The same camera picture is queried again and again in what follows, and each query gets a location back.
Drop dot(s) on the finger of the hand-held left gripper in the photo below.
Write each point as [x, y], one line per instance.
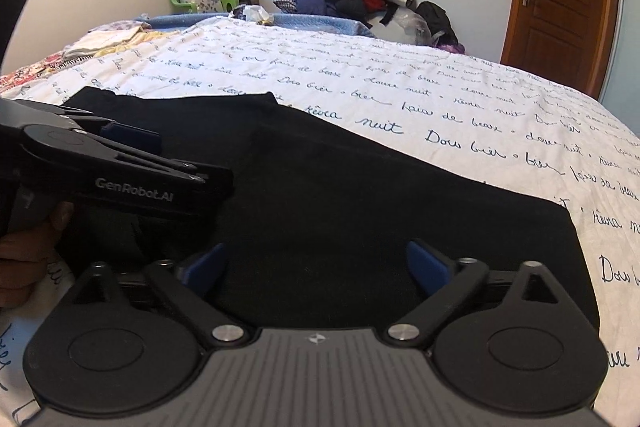
[150, 164]
[132, 136]

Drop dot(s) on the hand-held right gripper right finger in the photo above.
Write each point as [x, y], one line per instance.
[427, 267]

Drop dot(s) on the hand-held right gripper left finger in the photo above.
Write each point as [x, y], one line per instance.
[205, 269]

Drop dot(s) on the black pants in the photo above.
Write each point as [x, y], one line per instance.
[350, 207]

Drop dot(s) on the person's left hand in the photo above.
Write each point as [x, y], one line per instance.
[27, 267]

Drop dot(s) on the yellow cloth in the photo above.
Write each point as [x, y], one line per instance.
[132, 41]

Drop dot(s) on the pale floral cloth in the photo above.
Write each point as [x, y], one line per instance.
[102, 39]

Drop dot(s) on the colourful patterned quilt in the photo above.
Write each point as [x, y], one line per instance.
[35, 72]

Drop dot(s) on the green plastic basket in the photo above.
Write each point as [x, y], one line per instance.
[176, 2]

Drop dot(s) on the black panel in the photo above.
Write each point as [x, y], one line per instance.
[12, 22]

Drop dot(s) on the crumpled printed plastic bag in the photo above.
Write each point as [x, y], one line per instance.
[255, 14]

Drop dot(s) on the white script-printed bed cover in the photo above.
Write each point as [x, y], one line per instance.
[400, 72]

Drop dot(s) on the blue blanket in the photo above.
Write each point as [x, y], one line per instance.
[320, 23]

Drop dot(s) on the purple cloth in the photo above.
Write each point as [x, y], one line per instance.
[454, 49]

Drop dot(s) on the clear plastic bag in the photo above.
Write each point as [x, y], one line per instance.
[412, 27]

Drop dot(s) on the pale floral wardrobe door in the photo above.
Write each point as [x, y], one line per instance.
[631, 32]

